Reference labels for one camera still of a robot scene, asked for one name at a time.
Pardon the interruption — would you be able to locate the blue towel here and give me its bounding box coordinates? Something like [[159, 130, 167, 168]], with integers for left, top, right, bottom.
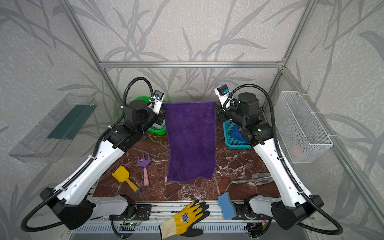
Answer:
[[230, 126, 247, 143]]

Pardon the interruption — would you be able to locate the teal plastic basket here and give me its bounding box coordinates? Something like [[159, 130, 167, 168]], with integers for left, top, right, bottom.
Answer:
[[223, 120, 252, 150]]

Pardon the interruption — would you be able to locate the purple towel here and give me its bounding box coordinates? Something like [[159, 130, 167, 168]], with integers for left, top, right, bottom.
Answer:
[[164, 102, 216, 182]]

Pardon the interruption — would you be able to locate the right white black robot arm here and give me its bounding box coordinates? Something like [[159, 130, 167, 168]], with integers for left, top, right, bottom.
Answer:
[[214, 84, 344, 236]]

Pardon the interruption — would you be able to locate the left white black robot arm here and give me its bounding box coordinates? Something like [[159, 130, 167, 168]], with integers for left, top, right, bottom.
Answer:
[[21, 77, 165, 233]]

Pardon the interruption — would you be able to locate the green plastic basket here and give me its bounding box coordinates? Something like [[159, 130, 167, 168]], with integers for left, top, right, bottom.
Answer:
[[120, 96, 168, 136]]

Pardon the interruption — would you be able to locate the purple pink toy rake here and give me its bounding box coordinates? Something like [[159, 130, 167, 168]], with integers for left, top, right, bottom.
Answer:
[[138, 153, 151, 187]]

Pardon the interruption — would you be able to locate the yellow toy shovel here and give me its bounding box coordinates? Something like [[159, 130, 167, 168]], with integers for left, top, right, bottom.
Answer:
[[112, 166, 140, 194]]

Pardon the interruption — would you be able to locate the blue sponge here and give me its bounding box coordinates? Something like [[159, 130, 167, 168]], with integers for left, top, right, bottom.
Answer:
[[218, 192, 237, 220]]

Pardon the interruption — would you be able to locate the green circuit board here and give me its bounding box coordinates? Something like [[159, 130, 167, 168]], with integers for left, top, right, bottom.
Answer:
[[119, 222, 141, 233]]

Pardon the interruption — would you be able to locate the yellow black work glove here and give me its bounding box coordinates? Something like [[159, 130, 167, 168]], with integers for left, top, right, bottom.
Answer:
[[159, 200, 210, 240]]

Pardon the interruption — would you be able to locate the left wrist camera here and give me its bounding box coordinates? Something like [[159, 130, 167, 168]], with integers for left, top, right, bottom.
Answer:
[[150, 90, 164, 115]]

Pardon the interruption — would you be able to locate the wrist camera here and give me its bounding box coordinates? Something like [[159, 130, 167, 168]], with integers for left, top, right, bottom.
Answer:
[[215, 85, 233, 111], [150, 90, 164, 115]]

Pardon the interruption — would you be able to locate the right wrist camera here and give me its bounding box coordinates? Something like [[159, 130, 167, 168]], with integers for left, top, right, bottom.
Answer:
[[215, 85, 233, 111]]

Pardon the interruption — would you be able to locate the white wire basket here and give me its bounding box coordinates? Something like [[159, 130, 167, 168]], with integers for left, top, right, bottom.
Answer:
[[274, 91, 333, 164]]

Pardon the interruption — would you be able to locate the clear wall shelf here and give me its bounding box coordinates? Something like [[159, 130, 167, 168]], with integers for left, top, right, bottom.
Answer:
[[9, 94, 97, 163]]

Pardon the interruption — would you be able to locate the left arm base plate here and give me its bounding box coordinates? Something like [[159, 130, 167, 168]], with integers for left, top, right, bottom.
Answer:
[[109, 204, 152, 221]]

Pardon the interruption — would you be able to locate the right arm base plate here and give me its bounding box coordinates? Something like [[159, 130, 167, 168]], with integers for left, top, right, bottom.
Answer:
[[231, 203, 268, 221]]

